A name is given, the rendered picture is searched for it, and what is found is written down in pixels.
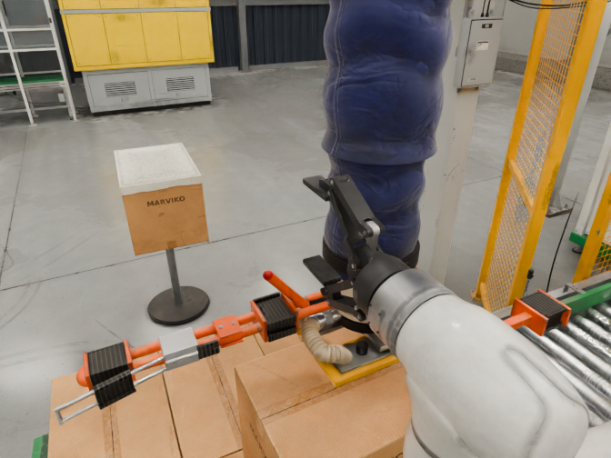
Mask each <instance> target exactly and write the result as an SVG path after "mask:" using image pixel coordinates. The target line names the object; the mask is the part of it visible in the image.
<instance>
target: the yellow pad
mask: <svg viewBox="0 0 611 458"><path fill-rule="evenodd" d="M341 345H343V346H344V347H346V348H347V349H349V350H350V351H351V353H352V360H351V362H350V363H349V364H345V365H341V364H338V363H325V362H319V360H318V359H317V358H316V361H317V362H318V364H319V365H320V367H321V368H322V370H323V371H324V372H325V374H326V376H327V377H328V379H329V380H330V381H331V383H332V384H333V386H334V387H335V388H337V387H339V386H341V385H344V384H346V383H350V382H353V381H354V380H357V379H359V378H361V377H364V376H366V375H369V374H371V373H374V372H377V371H379V370H381V369H384V368H386V367H388V366H390V365H393V364H395V363H399V362H400V361H399V360H398V359H397V358H396V357H395V356H394V355H393V354H392V353H391V351H390V349H386V350H384V351H382V352H379V351H378V350H377V349H376V348H375V346H374V345H373V344H372V343H371V342H370V341H369V340H368V339H367V337H366V336H363V337H360V338H358V339H355V340H353V341H351V342H348V343H343V344H341Z"/></svg>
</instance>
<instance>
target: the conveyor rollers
mask: <svg viewBox="0 0 611 458"><path fill-rule="evenodd" d="M591 307H592V308H591ZM591 307H588V308H586V309H584V310H582V311H579V312H576V313H574V314H570V316H569V320H570V321H572V322H573V323H575V324H573V323H571V322H570V321H568V322H567V324H566V326H565V327H564V326H563V325H561V326H559V328H561V329H562V330H564V331H565V332H567V333H568V334H570V335H571V336H573V337H574V338H575V339H577V340H578V341H579V342H580V343H582V344H583V345H585V346H586V347H588V348H589V349H591V350H592V351H593V352H595V353H597V354H598V355H599V356H601V357H602V358H604V359H605V360H607V361H608V362H609V363H611V349H610V348H608V347H607V346H605V345H604V344H606V345H608V346H609V347H611V334H610V333H611V320H610V319H611V299H610V300H607V301H604V302H602V303H600V304H596V305H593V306H591ZM594 309H595V310H594ZM583 315H584V316H583ZM586 317H587V318H588V319H590V320H591V321H593V322H591V321H590V320H588V319H587V318H586ZM608 318H609V319H608ZM595 323H596V324H595ZM576 324H577V325H578V326H580V327H581V328H583V329H584V330H585V331H587V333H586V332H585V331H583V330H582V329H580V328H579V327H577V326H576ZM598 325H600V326H601V327H603V328H604V329H606V330H604V329H603V328H601V327H600V326H598ZM518 329H519V330H520V331H521V332H523V333H524V334H526V335H527V336H528V337H530V338H531V339H532V340H533V341H535V342H536V343H537V344H539V345H540V346H541V347H543V348H544V349H545V350H547V351H548V352H549V353H551V354H552V355H553V356H554V357H555V358H556V359H558V360H559V361H560V362H561V363H563V364H564V365H566V366H567V367H568V368H570V369H571V370H572V371H573V372H575V373H576V374H578V375H579V376H580V377H581V378H583V379H584V380H585V381H587V382H588V383H590V384H591V385H592V386H593V387H595V388H596V389H597V390H598V391H599V392H600V393H602V394H603V395H604V396H606V397H607V398H608V399H610V400H611V383H609V382H608V381H607V380H605V379H604V378H603V377H601V376H600V375H599V374H597V373H595V372H594V371H593V370H591V369H590V368H589V367H587V366H586V365H585V364H583V363H582V362H580V361H579V360H578V359H576V358H575V357H574V356H573V355H572V354H571V353H573V354H575V355H576V356H577V357H579V358H580V359H581V360H583V361H584V362H585V363H587V364H588V365H590V366H591V367H593V368H594V369H595V370H597V371H598V372H599V373H601V374H602V375H604V377H605V378H607V379H608V380H610V381H611V365H610V364H608V363H606V362H605V361H604V360H602V359H601V358H599V357H598V356H596V355H595V354H594V353H592V352H590V351H589V350H588V349H586V348H585V347H584V346H583V345H582V344H580V343H578V342H577V341H575V340H574V339H573V338H571V337H570V336H568V335H567V334H565V333H564V332H562V331H561V330H560V329H558V328H555V329H553V330H551V331H548V332H546V334H548V335H549V336H550V337H552V338H553V339H555V340H556V341H557V342H559V343H560V344H562V345H563V346H564V347H565V348H566V349H567V350H569V351H570V352H571V353H569V352H567V351H566V350H565V349H563V348H562V347H561V346H559V345H558V344H557V343H555V342H554V341H552V340H551V339H550V338H548V337H547V336H546V335H544V336H543V337H540V336H539V335H537V334H536V333H534V332H533V331H531V330H530V329H529V328H527V327H526V326H522V327H520V328H518ZM607 331H608V332H607ZM588 333H590V334H592V335H593V336H594V337H595V338H594V337H593V336H591V335H590V334H588ZM596 338H597V339H598V340H600V341H601V342H603V343H601V342H599V341H598V340H597V339H596ZM526 339H527V338H526ZM527 340H528V339H527ZM528 341H529V340H528ZM529 342H530V341H529ZM530 343H531V344H533V343H532V342H530ZM534 346H535V347H536V348H537V349H538V350H539V351H540V352H542V353H543V354H544V355H545V356H546V357H547V358H548V359H549V360H550V361H551V362H552V363H553V364H554V365H555V366H556V367H557V368H558V369H559V370H560V372H561V373H562V374H563V375H564V376H565V377H566V378H567V380H568V381H569V382H570V383H571V384H572V385H573V386H574V387H575V389H576V390H577V392H578V393H579V395H580V396H581V397H582V398H583V399H584V400H585V401H586V402H588V403H589V404H590V405H592V406H593V407H594V408H595V409H597V410H598V411H599V412H600V413H601V414H603V415H604V416H605V417H606V418H607V419H608V420H609V421H611V403H609V402H608V401H607V400H606V399H604V398H603V397H602V396H600V395H599V394H598V393H596V392H595V391H594V390H592V389H591V388H590V387H589V386H587V385H586V384H585V383H583V382H582V381H581V380H579V379H578V378H577V377H575V376H574V375H573V374H572V373H570V372H569V371H568V370H567V369H566V368H565V367H563V366H562V365H561V364H560V363H558V362H557V361H555V360H554V359H553V358H552V357H550V356H549V355H548V354H546V353H545V352H544V351H542V350H541V349H540V348H538V347H537V346H536V345H535V344H534ZM587 410H588V414H589V424H588V426H590V427H591V428H592V427H595V426H598V425H600V424H603V423H606V422H605V421H604V420H603V419H602V418H601V417H599V416H598V415H597V414H596V413H594V412H593V411H592V410H591V409H589V408H588V407H587Z"/></svg>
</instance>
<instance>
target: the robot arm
mask: <svg viewBox="0 0 611 458"><path fill-rule="evenodd" d="M303 184H304V185H306V186H307V187H308V188H309V189H311V190H312V191H313V192H314V193H316V194H317V195H318V196H320V197H321V198H322V199H323V200H325V201H326V202H327V201H330V202H331V204H332V206H333V208H334V211H335V213H336V217H337V220H338V222H339V224H340V226H341V229H342V231H343V234H344V236H345V239H344V245H345V248H346V251H347V258H348V264H347V270H346V271H347V272H348V276H349V279H348V280H345V281H343V282H341V276H340V275H339V274H338V273H337V272H336V271H335V270H334V269H333V268H332V267H331V266H330V265H329V264H328V263H327V262H326V261H325V260H324V259H323V258H322V257H321V256H320V255H316V256H312V257H308V258H305V259H303V264H304V265H305V266H306V268H307V269H308V270H309V271H310V272H311V273H312V274H313V275H314V276H315V278H316V279H317V280H318V281H319V282H320V283H321V284H322V285H323V286H324V287H323V288H321V289H320V292H321V295H323V296H325V295H328V294H329V299H327V300H326V301H327V304H328V306H329V307H332V308H335V309H337V310H340V311H342V312H345V313H348V314H352V315H353V316H354V317H355V318H356V319H357V320H358V321H359V322H363V321H365V320H368V322H367V323H368V324H369V326H370V328H371V329H372V331H373V332H374V333H375V334H376V335H377V336H378V337H379V338H380V340H381V341H382V342H383V343H384V344H385V345H386V346H387V347H388V348H389V349H390V351H391V353H392V354H393V355H394V356H395V357H396V358H397V359H398V360H399V361H400V362H401V363H402V365H403V366H404V367H405V369H406V371H407V374H406V384H407V387H408V391H409V395H410V400H411V406H412V414H411V418H410V421H409V423H408V425H407V428H406V436H405V441H404V450H403V458H611V421H609V422H607V423H603V424H600V425H598V426H595V427H592V428H589V429H587V428H588V424H589V414H588V410H587V407H586V404H585V402H584V401H583V399H582V398H581V396H580V395H579V393H578V392H577V390H576V389H575V387H574V386H573V385H572V384H571V383H570V382H569V381H568V380H567V378H566V377H565V376H564V375H563V374H562V373H561V372H560V370H559V369H558V368H557V367H556V366H555V365H554V364H553V363H552V362H551V361H550V360H549V359H548V358H547V357H546V356H545V355H544V354H543V353H542V352H540V351H539V350H538V349H537V348H536V347H535V346H534V345H533V344H531V343H530V342H529V341H528V340H527V339H526V338H525V337H524V336H523V335H522V334H520V333H519V332H518V331H516V330H515V329H514V328H512V327H511V326H509V325H508V324H506V323H505V322H503V321H502V320H501V319H499V318H498V317H496V316H495V315H493V314H491V313H489V312H488V311H487V310H485V309H484V308H482V307H480V306H477V305H474V304H470V303H468V302H466V301H464V300H462V299H461V298H459V297H458V296H457V295H456V294H455V293H454V292H452V291H451V290H449V289H447V288H446V287H444V286H443V285H442V284H440V283H439V282H438V281H437V280H436V279H435V278H433V277H432V276H431V275H430V274H428V273H427V272H425V271H423V270H420V269H411V268H410V267H409V266H408V265H406V264H405V263H404V262H402V261H401V260H400V259H398V258H396V257H394V256H392V255H389V254H385V253H384V252H383V251H382V249H381V247H380V246H379V244H378V243H377V241H378V236H379V235H380V234H384V233H385V232H386V228H385V226H384V225H383V224H382V223H381V222H380V221H379V220H377V219H376V217H375V216H374V214H373V213H372V211H371V209H370V208H369V206H368V205H367V203H366V201H365V199H364V197H363V196H362V195H361V194H360V192H359V190H358V189H357V187H356V185H355V183H354V182H353V180H352V178H351V177H350V175H349V174H346V175H341V176H336V177H331V178H324V177H323V176H322V175H316V176H311V177H306V178H303ZM359 241H364V242H365V244H360V245H358V246H353V245H352V243H355V242H359ZM339 282H340V283H339ZM351 288H353V297H354V298H353V297H349V296H345V295H342V294H341V291H344V290H347V289H351Z"/></svg>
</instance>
